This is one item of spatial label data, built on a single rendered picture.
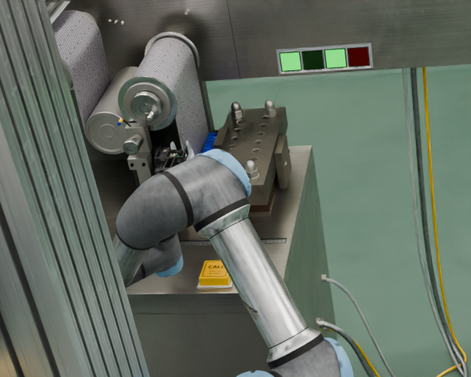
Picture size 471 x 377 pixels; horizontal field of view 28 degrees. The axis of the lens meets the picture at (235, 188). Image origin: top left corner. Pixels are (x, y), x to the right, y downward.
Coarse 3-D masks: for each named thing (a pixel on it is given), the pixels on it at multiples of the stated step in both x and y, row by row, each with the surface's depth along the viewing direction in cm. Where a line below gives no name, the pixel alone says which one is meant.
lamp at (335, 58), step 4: (328, 52) 246; (332, 52) 245; (336, 52) 245; (340, 52) 245; (344, 52) 245; (328, 56) 246; (332, 56) 246; (336, 56) 246; (340, 56) 245; (344, 56) 245; (328, 60) 247; (332, 60) 246; (336, 60) 246; (340, 60) 246; (344, 60) 246; (328, 64) 247; (332, 64) 247; (336, 64) 247; (340, 64) 247; (344, 64) 247
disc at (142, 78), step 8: (128, 80) 223; (136, 80) 223; (144, 80) 222; (152, 80) 222; (160, 80) 222; (120, 88) 225; (128, 88) 224; (168, 88) 223; (120, 96) 226; (168, 96) 224; (120, 104) 227; (176, 104) 225; (176, 112) 226; (128, 120) 230; (168, 120) 227; (152, 128) 229; (160, 128) 229
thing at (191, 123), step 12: (192, 84) 242; (192, 96) 242; (192, 108) 241; (180, 120) 230; (192, 120) 241; (204, 120) 252; (180, 132) 230; (192, 132) 241; (204, 132) 252; (192, 144) 240
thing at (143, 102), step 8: (136, 96) 223; (144, 96) 223; (152, 96) 222; (136, 104) 224; (144, 104) 224; (152, 104) 223; (160, 104) 224; (136, 112) 225; (144, 112) 226; (160, 112) 224; (144, 120) 226; (152, 120) 226
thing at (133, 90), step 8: (136, 88) 224; (144, 88) 223; (152, 88) 223; (160, 88) 223; (128, 96) 225; (160, 96) 224; (128, 104) 226; (168, 104) 224; (128, 112) 228; (168, 112) 226; (136, 120) 229; (160, 120) 227
